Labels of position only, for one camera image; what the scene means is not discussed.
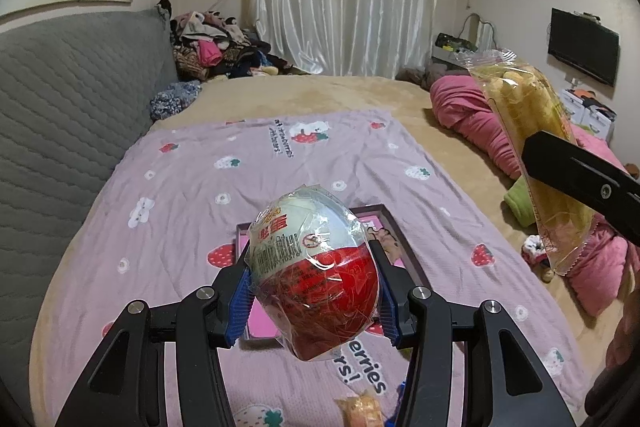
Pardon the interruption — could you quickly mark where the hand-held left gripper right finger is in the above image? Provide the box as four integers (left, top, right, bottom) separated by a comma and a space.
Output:
367, 238, 577, 427

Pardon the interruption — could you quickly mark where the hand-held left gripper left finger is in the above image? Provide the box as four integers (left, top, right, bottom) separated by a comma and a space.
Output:
54, 243, 256, 427

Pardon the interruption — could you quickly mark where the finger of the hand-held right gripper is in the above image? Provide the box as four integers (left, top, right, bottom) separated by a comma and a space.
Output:
521, 130, 640, 244

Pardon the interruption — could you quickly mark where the shallow purple cardboard box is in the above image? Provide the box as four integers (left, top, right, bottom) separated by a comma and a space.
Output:
235, 203, 433, 350

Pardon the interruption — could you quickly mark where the red and white toy egg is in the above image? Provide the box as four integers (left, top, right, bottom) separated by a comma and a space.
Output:
248, 184, 382, 362

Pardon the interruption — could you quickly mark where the yellow snack packet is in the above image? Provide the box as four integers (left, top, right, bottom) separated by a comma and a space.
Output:
460, 49, 598, 277

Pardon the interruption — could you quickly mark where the person's right forearm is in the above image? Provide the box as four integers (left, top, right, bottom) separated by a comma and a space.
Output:
584, 287, 640, 415

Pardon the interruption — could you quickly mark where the white storage box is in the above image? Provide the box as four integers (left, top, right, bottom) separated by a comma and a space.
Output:
582, 104, 618, 142
560, 88, 601, 122

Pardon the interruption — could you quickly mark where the green cloth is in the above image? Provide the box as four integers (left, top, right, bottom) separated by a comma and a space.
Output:
502, 177, 540, 228

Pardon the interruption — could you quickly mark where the small plush toy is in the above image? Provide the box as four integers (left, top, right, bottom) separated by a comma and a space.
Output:
521, 234, 557, 283

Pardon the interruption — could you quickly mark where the small orange pastry packet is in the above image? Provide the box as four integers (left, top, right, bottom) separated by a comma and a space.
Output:
335, 396, 383, 427

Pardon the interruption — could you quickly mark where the pink duvet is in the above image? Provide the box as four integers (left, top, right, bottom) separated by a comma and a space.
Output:
430, 76, 640, 315

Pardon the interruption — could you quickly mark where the purple strawberry printed blanket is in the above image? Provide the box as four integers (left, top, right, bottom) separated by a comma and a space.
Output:
30, 111, 576, 427

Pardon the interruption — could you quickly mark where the arched mirror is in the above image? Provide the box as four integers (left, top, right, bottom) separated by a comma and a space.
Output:
460, 13, 496, 50

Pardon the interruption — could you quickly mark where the dark green case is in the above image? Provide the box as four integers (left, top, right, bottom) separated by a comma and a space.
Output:
432, 33, 473, 54

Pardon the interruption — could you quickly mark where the blue floral cloth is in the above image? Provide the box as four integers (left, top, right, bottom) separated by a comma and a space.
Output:
149, 82, 203, 122

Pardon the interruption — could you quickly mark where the pile of clothes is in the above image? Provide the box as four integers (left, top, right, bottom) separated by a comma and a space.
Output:
170, 11, 293, 82

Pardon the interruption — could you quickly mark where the grey quilted headboard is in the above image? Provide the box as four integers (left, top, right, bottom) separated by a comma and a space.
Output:
0, 5, 178, 348

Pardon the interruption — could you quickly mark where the black wall television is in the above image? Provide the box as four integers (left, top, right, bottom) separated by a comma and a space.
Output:
547, 8, 621, 88

